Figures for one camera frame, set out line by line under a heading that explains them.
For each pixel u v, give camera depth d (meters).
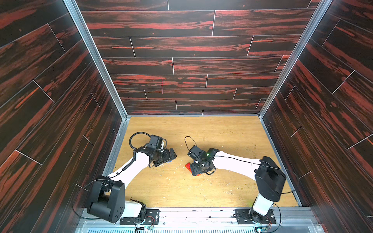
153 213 0.75
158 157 0.72
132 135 0.79
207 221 0.73
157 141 0.69
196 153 0.67
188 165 0.92
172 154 0.79
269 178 0.46
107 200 0.42
